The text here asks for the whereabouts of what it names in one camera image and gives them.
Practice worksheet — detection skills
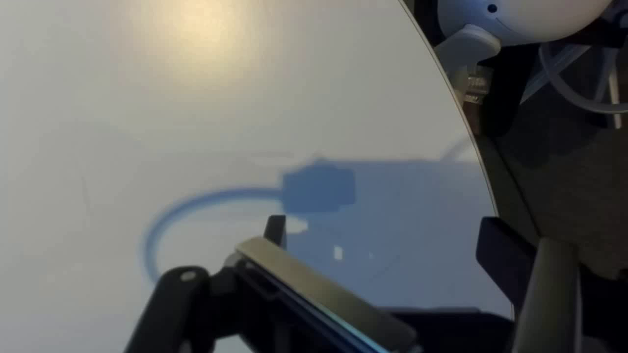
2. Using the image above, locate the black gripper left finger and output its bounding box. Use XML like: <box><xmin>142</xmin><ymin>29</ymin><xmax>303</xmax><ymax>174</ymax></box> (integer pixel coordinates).
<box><xmin>123</xmin><ymin>213</ymin><xmax>419</xmax><ymax>353</ymax></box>

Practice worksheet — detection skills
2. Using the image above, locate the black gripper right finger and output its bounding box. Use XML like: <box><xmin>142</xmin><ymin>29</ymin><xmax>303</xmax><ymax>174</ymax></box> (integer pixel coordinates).
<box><xmin>474</xmin><ymin>217</ymin><xmax>628</xmax><ymax>353</ymax></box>

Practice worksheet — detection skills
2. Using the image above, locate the white cable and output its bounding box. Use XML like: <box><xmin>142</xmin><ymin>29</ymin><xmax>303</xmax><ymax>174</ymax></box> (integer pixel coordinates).
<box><xmin>521</xmin><ymin>41</ymin><xmax>628</xmax><ymax>133</ymax></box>

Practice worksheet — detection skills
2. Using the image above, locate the beige cable connector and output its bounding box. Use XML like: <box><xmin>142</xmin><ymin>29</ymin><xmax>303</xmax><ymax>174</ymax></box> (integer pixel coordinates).
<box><xmin>456</xmin><ymin>64</ymin><xmax>490</xmax><ymax>106</ymax></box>

